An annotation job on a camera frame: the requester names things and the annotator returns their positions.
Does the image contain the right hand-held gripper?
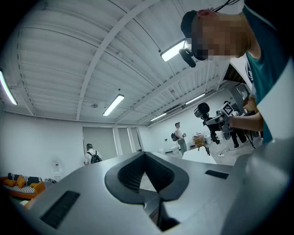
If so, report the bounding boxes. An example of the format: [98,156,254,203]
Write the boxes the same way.
[205,101,239,140]

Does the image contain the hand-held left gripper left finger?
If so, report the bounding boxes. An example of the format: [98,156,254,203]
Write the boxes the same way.
[23,151,161,235]

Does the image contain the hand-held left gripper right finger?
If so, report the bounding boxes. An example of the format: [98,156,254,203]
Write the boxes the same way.
[145,151,235,235]

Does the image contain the dark round object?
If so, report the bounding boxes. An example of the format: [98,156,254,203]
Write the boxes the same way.
[193,102,221,145]

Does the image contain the person's right forearm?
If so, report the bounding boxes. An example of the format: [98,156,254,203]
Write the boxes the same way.
[229,112,264,133]

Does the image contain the cardboard box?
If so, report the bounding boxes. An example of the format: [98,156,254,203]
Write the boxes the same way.
[192,135,205,148]

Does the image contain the black faucet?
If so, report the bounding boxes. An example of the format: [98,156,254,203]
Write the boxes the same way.
[198,145,211,157]

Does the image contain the grey metal cabinet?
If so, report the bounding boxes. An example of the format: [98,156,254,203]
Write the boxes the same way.
[231,83,251,108]

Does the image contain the white bathtub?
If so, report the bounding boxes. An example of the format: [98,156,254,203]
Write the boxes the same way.
[182,149,217,165]

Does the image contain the white air vent grille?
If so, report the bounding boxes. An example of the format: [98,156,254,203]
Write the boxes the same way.
[163,104,182,113]

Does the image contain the white water dispenser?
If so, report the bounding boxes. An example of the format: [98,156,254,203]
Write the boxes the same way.
[52,157,64,182]

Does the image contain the black white striped throw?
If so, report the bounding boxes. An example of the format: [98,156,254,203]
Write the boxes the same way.
[7,173,43,194]

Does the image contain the orange sofa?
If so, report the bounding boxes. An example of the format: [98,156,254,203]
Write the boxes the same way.
[0,173,46,200]

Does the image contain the wide grey roller blind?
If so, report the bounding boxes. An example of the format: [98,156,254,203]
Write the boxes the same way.
[82,126,116,161]

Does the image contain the person's teal shirt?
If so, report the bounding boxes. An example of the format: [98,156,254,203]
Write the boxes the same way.
[242,4,291,145]

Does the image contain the narrow grey roller blind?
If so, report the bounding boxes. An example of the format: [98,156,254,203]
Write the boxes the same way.
[117,127,132,156]
[130,127,142,152]

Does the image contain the person's head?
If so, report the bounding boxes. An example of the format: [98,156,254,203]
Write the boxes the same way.
[181,9,262,62]

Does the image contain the black head-mounted camera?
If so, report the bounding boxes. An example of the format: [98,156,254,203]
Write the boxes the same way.
[178,48,197,68]

